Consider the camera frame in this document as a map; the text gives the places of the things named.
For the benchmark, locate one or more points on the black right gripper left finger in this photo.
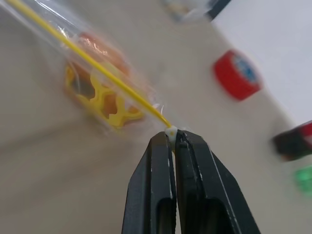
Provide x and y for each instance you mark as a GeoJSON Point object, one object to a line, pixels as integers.
{"type": "Point", "coordinates": [148, 185]}

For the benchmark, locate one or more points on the clear plastic box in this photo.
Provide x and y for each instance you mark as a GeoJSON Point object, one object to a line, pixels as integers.
{"type": "Point", "coordinates": [178, 9]}

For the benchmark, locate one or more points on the orange round snack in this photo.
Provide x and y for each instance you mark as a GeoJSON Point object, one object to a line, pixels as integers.
{"type": "Point", "coordinates": [109, 52]}

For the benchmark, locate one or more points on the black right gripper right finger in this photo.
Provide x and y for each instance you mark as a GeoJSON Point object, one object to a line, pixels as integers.
{"type": "Point", "coordinates": [202, 190]}

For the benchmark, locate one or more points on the cola bottle red cap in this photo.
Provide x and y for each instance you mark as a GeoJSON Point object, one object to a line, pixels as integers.
{"type": "Point", "coordinates": [295, 143]}

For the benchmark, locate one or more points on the red tape roll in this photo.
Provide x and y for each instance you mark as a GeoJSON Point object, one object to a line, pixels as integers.
{"type": "Point", "coordinates": [231, 78]}

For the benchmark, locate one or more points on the green soda bottle yellow cap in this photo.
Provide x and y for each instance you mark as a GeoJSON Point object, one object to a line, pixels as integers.
{"type": "Point", "coordinates": [304, 179]}

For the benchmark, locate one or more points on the dark vertical pole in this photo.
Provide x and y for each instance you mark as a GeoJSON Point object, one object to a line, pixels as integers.
{"type": "Point", "coordinates": [219, 8]}

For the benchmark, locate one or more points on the clear plastic zip bag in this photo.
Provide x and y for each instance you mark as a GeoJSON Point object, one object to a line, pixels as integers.
{"type": "Point", "coordinates": [80, 56]}

